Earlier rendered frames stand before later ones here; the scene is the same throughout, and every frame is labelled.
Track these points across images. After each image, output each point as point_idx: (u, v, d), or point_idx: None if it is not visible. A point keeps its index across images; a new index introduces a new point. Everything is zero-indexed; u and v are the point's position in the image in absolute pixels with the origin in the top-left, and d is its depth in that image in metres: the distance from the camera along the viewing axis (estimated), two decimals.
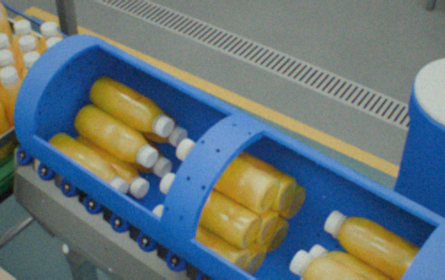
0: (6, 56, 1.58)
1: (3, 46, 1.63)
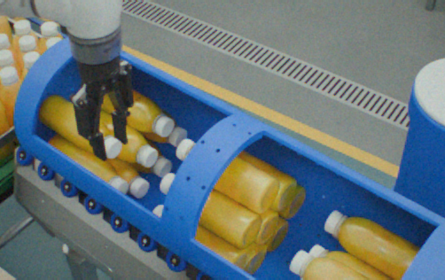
0: (6, 56, 1.58)
1: (3, 46, 1.63)
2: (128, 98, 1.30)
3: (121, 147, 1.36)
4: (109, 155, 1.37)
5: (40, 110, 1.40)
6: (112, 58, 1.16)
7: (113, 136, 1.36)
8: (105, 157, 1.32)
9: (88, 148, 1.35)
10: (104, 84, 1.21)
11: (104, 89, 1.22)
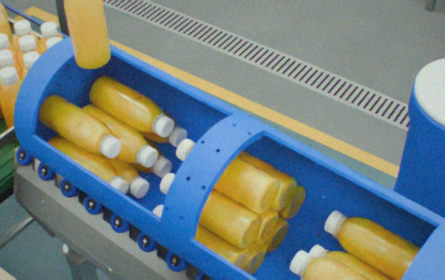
0: (6, 56, 1.58)
1: (3, 46, 1.63)
2: None
3: (121, 147, 1.36)
4: (109, 154, 1.37)
5: (40, 110, 1.40)
6: None
7: (113, 136, 1.36)
8: None
9: (88, 148, 1.35)
10: None
11: None
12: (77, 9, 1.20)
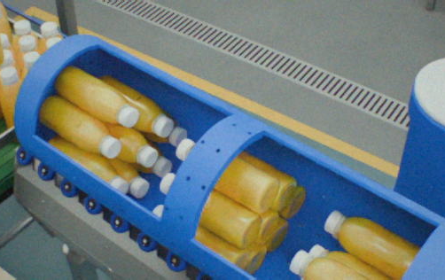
0: (6, 56, 1.58)
1: (3, 46, 1.63)
2: None
3: (120, 147, 1.36)
4: None
5: (40, 111, 1.40)
6: None
7: (112, 136, 1.36)
8: None
9: (87, 148, 1.35)
10: None
11: None
12: (101, 120, 1.37)
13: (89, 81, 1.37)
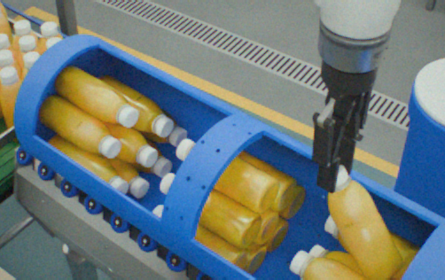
0: (6, 56, 1.58)
1: (3, 46, 1.63)
2: (363, 118, 1.02)
3: (120, 147, 1.36)
4: None
5: (40, 111, 1.40)
6: (378, 66, 0.88)
7: (112, 136, 1.36)
8: (334, 188, 1.05)
9: (87, 148, 1.35)
10: (355, 98, 0.93)
11: (354, 104, 0.94)
12: (101, 120, 1.37)
13: (89, 81, 1.37)
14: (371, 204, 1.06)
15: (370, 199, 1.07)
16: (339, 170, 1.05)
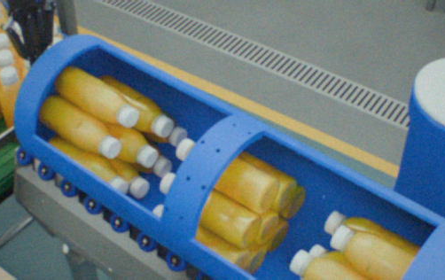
0: (6, 56, 1.58)
1: (3, 46, 1.63)
2: None
3: (120, 147, 1.36)
4: None
5: (40, 111, 1.40)
6: None
7: (112, 136, 1.36)
8: None
9: (87, 148, 1.35)
10: None
11: None
12: (101, 120, 1.37)
13: (89, 81, 1.37)
14: (381, 239, 1.10)
15: (379, 237, 1.10)
16: (338, 229, 1.13)
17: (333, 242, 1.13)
